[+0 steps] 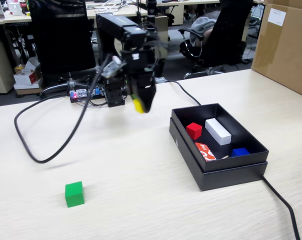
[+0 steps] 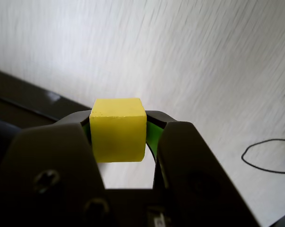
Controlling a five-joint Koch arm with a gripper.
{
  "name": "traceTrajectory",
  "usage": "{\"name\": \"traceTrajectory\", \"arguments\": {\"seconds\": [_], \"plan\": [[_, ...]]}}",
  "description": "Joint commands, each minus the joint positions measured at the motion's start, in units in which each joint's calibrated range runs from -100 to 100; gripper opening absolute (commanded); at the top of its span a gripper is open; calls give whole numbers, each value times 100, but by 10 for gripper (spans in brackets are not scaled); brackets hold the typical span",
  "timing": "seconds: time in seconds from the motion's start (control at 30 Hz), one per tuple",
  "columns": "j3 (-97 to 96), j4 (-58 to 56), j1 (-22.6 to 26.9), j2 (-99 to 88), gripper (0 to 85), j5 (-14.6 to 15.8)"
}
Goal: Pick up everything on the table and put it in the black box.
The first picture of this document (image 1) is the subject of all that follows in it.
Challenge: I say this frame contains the red printed card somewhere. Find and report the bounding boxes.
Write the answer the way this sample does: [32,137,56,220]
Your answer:
[194,142,216,163]

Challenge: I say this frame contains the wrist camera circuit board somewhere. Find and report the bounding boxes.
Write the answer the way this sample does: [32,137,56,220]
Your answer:
[101,56,124,79]

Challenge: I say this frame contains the white box with red logo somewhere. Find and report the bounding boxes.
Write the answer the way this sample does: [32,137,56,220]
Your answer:
[9,1,23,16]

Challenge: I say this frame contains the thick black camera cable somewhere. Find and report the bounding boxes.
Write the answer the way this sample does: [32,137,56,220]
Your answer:
[14,53,114,165]

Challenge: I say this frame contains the beige pedestal cabinet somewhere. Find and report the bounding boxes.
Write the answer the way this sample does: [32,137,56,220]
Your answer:
[154,15,169,61]

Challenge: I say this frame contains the flat cardboard box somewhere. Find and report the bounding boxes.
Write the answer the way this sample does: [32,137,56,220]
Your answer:
[14,83,43,96]

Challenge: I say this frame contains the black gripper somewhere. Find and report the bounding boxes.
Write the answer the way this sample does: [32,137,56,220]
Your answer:
[120,48,157,113]

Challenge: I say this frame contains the white paper label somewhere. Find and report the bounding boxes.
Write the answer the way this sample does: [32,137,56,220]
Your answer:
[267,7,286,27]

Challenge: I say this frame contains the white red cardboard box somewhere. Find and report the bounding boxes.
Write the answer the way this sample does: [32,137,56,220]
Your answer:
[14,70,41,86]

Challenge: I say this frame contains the black mesh office chair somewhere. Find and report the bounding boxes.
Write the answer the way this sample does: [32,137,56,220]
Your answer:
[28,0,99,98]

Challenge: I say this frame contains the controller board with red light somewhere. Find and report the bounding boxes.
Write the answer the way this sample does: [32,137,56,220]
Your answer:
[69,87,107,104]

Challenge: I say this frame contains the yellow wooden cube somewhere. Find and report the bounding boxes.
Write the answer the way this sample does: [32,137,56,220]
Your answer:
[133,98,145,114]

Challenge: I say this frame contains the blue wooden cube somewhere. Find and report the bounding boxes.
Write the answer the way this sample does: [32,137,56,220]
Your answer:
[230,147,250,158]

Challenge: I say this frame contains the white rectangular block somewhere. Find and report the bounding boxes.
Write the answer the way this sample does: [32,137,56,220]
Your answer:
[205,118,232,146]

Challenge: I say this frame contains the light wood office desk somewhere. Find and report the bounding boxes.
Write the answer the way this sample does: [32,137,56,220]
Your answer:
[87,1,141,20]
[0,11,33,26]

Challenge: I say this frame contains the black jointed pole stand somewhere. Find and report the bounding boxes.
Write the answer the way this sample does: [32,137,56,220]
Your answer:
[145,0,158,26]

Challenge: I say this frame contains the large cardboard box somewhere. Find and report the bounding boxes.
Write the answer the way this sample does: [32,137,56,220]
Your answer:
[250,0,302,100]

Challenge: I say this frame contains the green wooden cube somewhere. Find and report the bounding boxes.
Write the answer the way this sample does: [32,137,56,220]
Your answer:
[65,181,85,208]

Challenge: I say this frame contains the black office chair chrome arms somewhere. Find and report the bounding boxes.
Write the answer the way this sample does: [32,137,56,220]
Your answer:
[178,0,254,80]

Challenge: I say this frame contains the grey cloth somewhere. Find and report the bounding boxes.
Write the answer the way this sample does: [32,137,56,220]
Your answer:
[190,9,222,48]

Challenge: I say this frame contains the white drawer cabinet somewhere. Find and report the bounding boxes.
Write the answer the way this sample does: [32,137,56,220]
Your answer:
[114,36,123,58]

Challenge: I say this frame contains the black open box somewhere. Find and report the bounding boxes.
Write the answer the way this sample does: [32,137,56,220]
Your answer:
[169,117,268,192]
[171,102,269,173]

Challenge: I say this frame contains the red wooden cube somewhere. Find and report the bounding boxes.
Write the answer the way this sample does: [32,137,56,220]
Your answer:
[185,122,203,140]

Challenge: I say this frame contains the beige filing cabinet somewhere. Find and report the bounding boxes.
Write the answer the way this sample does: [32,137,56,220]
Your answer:
[0,37,16,94]

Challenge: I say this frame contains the thin black wires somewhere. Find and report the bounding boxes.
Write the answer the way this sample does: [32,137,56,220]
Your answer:
[84,74,109,108]

